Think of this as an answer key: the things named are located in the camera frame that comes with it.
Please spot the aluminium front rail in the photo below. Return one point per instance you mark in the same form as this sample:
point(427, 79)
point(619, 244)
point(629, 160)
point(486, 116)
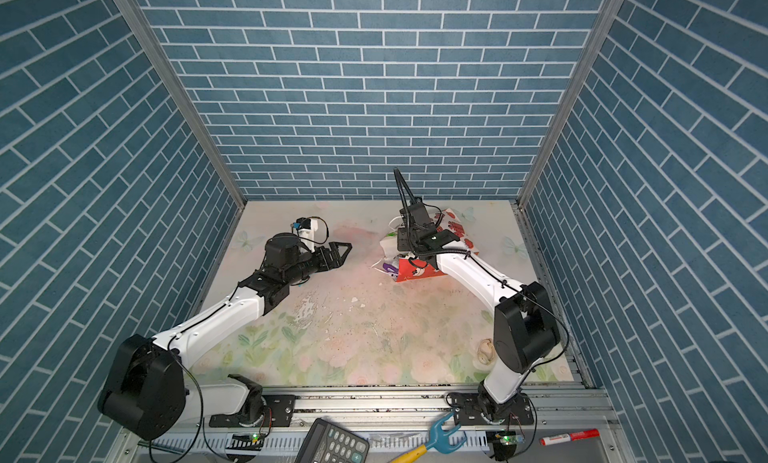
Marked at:
point(397, 419)

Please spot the blue yellow clamp tool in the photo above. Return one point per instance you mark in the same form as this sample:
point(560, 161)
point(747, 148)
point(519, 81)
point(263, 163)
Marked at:
point(439, 439)

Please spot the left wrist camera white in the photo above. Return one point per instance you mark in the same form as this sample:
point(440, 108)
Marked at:
point(305, 227)

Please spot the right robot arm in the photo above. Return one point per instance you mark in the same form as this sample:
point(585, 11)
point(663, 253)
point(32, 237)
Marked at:
point(525, 328)

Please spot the purple snack packet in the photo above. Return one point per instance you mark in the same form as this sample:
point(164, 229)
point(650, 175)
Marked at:
point(388, 266)

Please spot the beige shell sticker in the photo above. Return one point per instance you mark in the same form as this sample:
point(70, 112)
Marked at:
point(485, 353)

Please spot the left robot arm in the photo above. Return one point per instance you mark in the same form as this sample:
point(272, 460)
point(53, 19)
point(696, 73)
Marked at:
point(146, 391)

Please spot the red marker pen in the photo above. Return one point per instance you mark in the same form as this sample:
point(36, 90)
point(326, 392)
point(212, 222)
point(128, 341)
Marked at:
point(569, 437)

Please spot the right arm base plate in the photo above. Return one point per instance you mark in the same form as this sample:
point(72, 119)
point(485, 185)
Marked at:
point(476, 409)

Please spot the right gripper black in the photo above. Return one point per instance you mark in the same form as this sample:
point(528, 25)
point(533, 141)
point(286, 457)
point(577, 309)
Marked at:
point(401, 239)

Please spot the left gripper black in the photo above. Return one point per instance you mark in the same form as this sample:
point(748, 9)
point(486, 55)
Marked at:
point(323, 264)

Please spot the red white paper bag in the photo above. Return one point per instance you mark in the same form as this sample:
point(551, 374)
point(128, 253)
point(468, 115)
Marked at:
point(412, 268)

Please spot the black calculator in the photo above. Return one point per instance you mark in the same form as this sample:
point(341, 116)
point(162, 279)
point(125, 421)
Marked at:
point(326, 442)

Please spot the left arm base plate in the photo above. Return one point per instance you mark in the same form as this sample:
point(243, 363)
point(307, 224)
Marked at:
point(275, 411)

